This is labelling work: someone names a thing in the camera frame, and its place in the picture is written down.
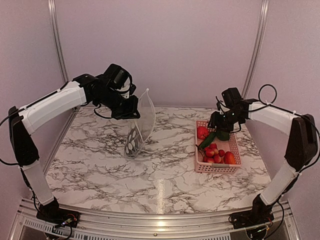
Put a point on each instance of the right aluminium frame post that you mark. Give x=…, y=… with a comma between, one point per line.
x=261, y=28

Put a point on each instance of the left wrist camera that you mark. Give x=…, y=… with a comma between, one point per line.
x=119, y=80

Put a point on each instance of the green cucumber toy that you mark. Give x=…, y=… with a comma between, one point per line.
x=208, y=140

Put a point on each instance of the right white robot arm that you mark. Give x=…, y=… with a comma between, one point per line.
x=300, y=132

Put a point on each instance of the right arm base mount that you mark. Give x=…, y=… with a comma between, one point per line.
x=244, y=219

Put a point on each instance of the green pepper toy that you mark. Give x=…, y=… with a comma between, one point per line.
x=222, y=135

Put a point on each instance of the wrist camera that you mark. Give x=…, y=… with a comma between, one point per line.
x=231, y=97
x=119, y=80

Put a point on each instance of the red cherry bunch toy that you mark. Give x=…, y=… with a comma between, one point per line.
x=211, y=155

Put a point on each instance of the orange red mango toy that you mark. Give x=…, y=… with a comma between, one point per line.
x=229, y=158

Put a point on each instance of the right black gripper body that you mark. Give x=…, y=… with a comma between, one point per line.
x=226, y=122

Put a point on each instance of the red tomato toy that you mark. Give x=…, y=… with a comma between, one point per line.
x=202, y=132

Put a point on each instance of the clear zip top bag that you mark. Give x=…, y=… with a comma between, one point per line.
x=143, y=126

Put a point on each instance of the purple eggplant toy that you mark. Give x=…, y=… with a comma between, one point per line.
x=133, y=145

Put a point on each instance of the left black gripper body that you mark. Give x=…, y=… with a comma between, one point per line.
x=120, y=108

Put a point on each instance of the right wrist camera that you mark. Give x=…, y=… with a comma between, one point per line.
x=231, y=97

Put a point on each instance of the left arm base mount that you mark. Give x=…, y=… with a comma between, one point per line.
x=61, y=217

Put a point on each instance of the curved aluminium front rail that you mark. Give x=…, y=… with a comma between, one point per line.
x=108, y=225

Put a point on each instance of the pink plastic basket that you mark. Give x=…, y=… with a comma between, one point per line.
x=227, y=146

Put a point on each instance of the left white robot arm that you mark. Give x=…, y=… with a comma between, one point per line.
x=26, y=120

